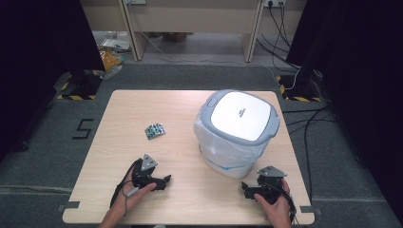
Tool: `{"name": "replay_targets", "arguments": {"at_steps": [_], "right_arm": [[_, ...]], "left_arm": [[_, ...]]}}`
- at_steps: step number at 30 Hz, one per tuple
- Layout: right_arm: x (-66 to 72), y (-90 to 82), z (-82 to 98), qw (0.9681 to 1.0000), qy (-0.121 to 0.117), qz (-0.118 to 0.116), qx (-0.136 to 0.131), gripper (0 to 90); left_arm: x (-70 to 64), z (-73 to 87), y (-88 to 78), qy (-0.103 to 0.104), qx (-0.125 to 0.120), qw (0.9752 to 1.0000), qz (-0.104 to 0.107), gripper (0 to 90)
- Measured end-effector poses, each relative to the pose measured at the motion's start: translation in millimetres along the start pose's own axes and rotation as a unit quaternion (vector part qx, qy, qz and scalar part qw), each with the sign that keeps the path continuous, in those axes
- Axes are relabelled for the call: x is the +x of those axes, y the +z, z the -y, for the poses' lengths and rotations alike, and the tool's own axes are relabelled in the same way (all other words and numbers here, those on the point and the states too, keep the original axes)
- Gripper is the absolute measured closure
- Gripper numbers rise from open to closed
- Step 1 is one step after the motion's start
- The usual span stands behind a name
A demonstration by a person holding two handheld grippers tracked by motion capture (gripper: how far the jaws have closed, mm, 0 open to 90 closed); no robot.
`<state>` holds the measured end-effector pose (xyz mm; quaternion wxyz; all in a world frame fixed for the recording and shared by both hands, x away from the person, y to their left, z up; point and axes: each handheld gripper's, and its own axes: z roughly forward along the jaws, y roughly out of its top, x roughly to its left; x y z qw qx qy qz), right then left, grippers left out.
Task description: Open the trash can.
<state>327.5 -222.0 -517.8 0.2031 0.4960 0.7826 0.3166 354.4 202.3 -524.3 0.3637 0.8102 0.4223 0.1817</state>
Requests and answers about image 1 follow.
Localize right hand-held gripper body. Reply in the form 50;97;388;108
256;165;288;205

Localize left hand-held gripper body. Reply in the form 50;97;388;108
130;154;160;191

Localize white grey pedal trash can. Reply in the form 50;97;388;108
193;89;281;179

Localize person's right hand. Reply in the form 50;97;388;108
253;178;293;224

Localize person's left hand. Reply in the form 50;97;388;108
109;170;158;220

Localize white blue bin liner bag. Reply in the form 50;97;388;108
193;113;270;179

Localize small crumpled printed wrapper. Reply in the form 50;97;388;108
144;123;166;141

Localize black yellow striped stand base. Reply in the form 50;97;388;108
56;69;103;101
275;73;323;103

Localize yellow plastic bag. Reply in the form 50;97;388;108
99;47;124;73

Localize black curtain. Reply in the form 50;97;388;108
285;0;403;219
0;0;106;161

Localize clear plastic bag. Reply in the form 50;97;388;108
100;30;131;54

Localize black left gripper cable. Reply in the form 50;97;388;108
109;158;144;209

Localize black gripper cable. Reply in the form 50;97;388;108
278;184;298;224
109;158;144;209

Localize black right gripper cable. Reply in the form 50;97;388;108
278;184;298;224

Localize grey table corner bracket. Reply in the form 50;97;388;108
299;205;323;217
57;200;81;213

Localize black floor cables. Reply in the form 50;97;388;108
280;104;337;203

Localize thin white floor cable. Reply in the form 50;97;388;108
141;31;302;91

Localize black cables from outlet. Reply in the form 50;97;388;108
256;4;300;70

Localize white wall power outlet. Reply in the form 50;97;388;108
262;0;287;9

